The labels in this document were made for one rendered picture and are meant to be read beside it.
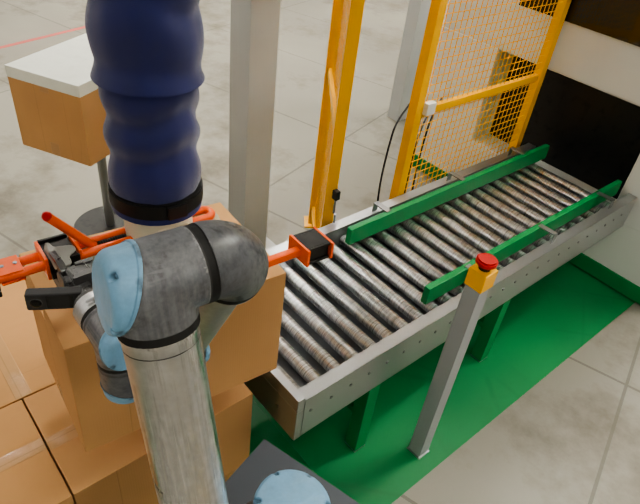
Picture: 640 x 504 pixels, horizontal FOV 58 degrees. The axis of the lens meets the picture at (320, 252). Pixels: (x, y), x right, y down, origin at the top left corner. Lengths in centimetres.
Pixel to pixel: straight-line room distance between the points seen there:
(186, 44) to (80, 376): 81
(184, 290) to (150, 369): 12
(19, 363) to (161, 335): 142
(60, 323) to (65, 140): 162
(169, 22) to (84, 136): 174
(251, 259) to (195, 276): 9
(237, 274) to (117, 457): 116
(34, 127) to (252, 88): 105
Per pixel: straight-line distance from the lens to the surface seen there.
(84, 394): 158
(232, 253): 80
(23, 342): 226
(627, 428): 311
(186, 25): 126
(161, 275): 77
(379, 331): 225
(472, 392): 290
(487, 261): 188
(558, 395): 307
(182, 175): 139
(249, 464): 161
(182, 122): 134
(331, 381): 198
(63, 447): 195
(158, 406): 88
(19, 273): 147
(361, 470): 252
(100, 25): 126
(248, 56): 276
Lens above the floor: 212
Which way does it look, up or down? 38 degrees down
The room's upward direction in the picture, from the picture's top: 8 degrees clockwise
